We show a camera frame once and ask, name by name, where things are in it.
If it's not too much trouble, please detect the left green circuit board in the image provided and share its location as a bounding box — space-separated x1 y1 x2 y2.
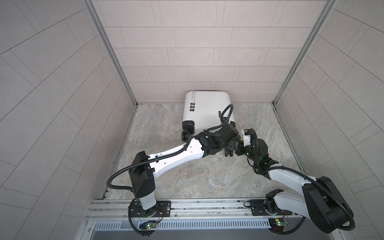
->
140 221 159 231

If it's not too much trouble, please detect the black and white suitcase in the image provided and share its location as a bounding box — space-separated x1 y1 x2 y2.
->
182 91 236 160

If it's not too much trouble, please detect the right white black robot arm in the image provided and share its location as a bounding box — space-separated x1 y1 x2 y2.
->
236 129 356 233

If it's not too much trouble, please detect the black base cable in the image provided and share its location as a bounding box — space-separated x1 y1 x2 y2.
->
268 215 306 235
127 198 164 238

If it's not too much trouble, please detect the green circuit board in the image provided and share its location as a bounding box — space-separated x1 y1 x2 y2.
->
140 221 159 231
268 218 289 233

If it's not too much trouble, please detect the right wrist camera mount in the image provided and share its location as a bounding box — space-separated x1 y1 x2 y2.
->
243 129 257 147

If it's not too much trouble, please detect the right green circuit board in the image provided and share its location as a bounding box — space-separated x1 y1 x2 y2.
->
268 218 289 233

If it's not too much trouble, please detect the right black base cable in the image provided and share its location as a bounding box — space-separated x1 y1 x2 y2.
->
268 215 306 235

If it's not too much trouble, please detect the left black base cable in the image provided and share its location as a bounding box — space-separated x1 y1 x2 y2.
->
127 198 164 238

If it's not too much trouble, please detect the aluminium mounting rail frame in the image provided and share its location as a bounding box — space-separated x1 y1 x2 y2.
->
76 196 346 240

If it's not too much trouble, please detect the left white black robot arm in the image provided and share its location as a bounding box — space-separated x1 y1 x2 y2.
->
106 104 241 216

